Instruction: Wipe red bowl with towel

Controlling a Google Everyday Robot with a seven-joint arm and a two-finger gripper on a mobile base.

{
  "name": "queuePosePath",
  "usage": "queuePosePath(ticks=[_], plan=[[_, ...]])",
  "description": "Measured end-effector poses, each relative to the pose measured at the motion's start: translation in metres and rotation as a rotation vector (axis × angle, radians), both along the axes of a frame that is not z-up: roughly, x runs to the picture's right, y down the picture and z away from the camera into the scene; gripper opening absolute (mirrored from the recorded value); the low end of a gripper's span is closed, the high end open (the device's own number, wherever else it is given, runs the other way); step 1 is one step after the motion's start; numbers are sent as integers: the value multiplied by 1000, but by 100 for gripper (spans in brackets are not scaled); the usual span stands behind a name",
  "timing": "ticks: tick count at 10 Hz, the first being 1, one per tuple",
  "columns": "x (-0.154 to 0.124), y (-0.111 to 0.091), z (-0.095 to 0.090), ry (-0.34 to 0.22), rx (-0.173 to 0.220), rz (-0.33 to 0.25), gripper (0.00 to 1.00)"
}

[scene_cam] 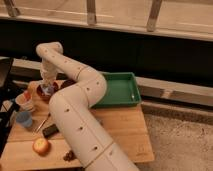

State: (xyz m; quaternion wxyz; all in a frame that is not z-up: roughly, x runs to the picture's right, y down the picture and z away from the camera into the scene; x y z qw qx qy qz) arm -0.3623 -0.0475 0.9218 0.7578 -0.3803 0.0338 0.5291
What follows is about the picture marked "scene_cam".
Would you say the blue grey towel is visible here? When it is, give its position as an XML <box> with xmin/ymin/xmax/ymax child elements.
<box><xmin>42</xmin><ymin>86</ymin><xmax>54</xmax><ymax>95</ymax></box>

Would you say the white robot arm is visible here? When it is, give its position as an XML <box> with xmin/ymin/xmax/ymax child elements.
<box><xmin>36</xmin><ymin>42</ymin><xmax>139</xmax><ymax>171</ymax></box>

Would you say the red bowl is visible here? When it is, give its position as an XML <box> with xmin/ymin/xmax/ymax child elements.
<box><xmin>36</xmin><ymin>82</ymin><xmax>59</xmax><ymax>103</ymax></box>

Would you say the white cup with orange item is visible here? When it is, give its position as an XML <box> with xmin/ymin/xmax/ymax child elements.
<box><xmin>15</xmin><ymin>91</ymin><xmax>35</xmax><ymax>112</ymax></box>

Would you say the blue plastic cup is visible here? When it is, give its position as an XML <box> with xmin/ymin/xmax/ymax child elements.
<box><xmin>16</xmin><ymin>111</ymin><xmax>33</xmax><ymax>128</ymax></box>

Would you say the black rectangular block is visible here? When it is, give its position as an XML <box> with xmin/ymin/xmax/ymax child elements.
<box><xmin>42</xmin><ymin>124</ymin><xmax>59</xmax><ymax>138</ymax></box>

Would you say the wooden table board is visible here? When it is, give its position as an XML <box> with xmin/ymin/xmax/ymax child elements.
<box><xmin>0</xmin><ymin>81</ymin><xmax>154</xmax><ymax>171</ymax></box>

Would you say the red yellow apple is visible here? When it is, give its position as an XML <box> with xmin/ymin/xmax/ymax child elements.
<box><xmin>32</xmin><ymin>138</ymin><xmax>50</xmax><ymax>155</ymax></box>

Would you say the green plastic tray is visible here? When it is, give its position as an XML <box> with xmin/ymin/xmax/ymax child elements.
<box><xmin>94</xmin><ymin>72</ymin><xmax>141</xmax><ymax>108</ymax></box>

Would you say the dark brown grape cluster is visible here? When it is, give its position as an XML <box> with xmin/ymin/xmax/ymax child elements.
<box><xmin>63</xmin><ymin>150</ymin><xmax>76</xmax><ymax>162</ymax></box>

